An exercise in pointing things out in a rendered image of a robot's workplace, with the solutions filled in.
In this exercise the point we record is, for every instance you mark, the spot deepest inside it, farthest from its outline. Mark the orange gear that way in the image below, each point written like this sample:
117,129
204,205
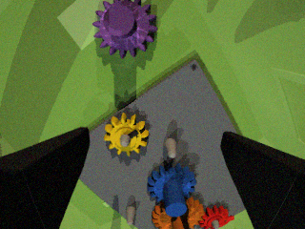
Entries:
185,221

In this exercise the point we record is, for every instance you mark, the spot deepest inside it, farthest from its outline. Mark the yellow gear with black stripe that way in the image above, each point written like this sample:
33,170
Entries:
126,127

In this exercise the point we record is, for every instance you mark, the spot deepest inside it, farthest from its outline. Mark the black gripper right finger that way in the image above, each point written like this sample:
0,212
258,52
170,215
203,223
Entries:
271,184

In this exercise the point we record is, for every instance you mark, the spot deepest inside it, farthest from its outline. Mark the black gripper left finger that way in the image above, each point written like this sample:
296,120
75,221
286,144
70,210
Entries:
36,183

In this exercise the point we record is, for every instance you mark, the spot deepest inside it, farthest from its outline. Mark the blue gear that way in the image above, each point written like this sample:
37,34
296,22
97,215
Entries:
173,185

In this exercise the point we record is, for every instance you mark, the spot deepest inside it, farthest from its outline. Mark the purple gear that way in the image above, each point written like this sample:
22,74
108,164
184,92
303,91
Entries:
124,25

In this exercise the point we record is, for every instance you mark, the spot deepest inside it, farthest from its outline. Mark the red gear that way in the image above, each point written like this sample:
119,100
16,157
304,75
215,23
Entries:
219,214

